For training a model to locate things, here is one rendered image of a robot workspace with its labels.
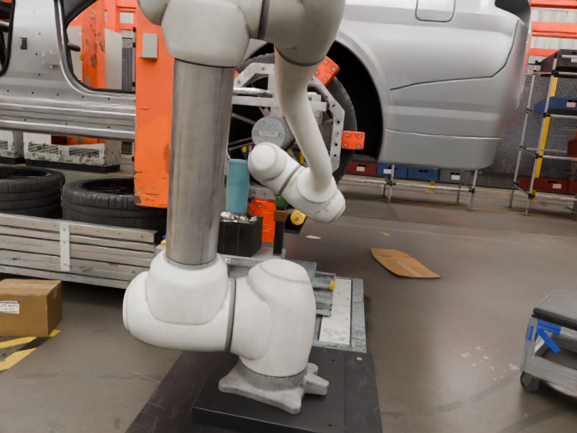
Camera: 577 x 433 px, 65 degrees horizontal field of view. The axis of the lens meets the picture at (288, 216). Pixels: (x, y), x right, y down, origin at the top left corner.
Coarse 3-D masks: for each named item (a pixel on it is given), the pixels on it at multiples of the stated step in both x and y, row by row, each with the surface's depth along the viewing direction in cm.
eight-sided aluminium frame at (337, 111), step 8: (256, 64) 180; (264, 64) 180; (272, 64) 180; (248, 72) 181; (256, 72) 181; (264, 72) 180; (272, 72) 180; (240, 80) 182; (248, 80) 183; (328, 96) 179; (336, 104) 179; (336, 112) 179; (336, 120) 180; (336, 128) 181; (336, 136) 181; (336, 152) 183; (336, 160) 183; (336, 168) 184; (248, 192) 191; (256, 192) 195; (264, 192) 194; (272, 192) 189
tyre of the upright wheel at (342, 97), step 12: (252, 60) 188; (264, 60) 188; (240, 72) 190; (336, 84) 186; (336, 96) 186; (348, 96) 187; (348, 108) 187; (348, 120) 188; (348, 156) 190; (336, 180) 193; (288, 204) 198
